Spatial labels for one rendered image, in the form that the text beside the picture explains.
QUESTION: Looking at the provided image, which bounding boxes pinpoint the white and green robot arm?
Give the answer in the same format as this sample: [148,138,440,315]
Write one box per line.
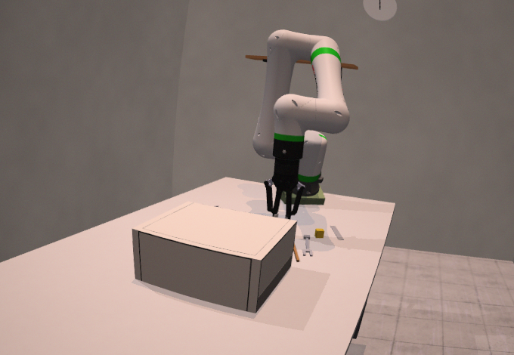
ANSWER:
[252,29,350,196]

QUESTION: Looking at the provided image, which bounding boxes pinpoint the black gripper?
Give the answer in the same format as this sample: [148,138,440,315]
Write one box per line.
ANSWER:
[264,157,306,219]

